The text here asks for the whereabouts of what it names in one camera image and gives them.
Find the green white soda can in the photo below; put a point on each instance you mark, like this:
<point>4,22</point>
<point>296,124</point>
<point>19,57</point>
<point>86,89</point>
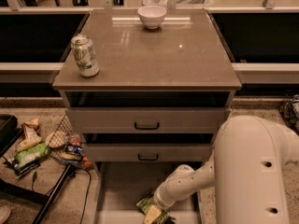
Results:
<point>85,56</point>

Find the black wire basket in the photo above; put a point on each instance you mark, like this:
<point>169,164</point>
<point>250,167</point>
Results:
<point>289,111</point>
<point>62,136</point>

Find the tan chip bag on floor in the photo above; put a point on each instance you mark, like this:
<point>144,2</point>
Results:
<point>31,136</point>

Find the green jalapeno chip bag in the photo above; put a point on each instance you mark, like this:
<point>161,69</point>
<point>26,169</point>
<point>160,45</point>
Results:
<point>144,206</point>

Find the grey drawer cabinet with counter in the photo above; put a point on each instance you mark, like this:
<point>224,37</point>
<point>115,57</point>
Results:
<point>182,64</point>

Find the blue snack packet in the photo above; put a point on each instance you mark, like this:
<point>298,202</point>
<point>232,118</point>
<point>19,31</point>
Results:
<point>73,149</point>

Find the green snack bag on floor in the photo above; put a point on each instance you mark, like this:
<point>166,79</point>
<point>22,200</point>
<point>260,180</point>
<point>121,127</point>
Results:
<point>37,152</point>

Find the white ceramic bowl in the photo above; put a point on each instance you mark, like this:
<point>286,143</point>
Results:
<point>151,16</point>

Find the bottom open grey drawer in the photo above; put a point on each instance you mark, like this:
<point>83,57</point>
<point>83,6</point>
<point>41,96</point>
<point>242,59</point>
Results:
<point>123,184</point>

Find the middle grey drawer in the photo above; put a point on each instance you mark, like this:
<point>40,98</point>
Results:
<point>109,152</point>

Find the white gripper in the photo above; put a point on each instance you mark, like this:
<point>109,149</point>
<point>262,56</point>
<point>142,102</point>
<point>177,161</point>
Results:
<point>160,200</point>

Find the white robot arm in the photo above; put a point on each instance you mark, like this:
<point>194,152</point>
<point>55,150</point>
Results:
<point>249,156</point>

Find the black wire basket right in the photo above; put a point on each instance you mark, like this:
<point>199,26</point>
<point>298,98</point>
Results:
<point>289,111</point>

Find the top grey drawer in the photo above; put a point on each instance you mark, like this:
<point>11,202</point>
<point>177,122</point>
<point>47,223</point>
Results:
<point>147,120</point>

